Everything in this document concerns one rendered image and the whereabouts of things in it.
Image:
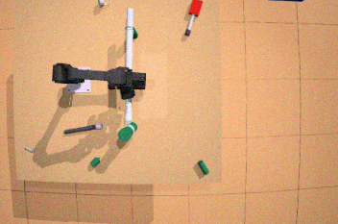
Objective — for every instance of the grey metal tube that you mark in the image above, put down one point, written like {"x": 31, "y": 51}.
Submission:
{"x": 129, "y": 53}

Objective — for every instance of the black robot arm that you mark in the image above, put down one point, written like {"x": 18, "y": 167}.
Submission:
{"x": 64, "y": 73}

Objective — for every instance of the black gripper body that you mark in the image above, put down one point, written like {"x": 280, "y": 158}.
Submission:
{"x": 112, "y": 86}

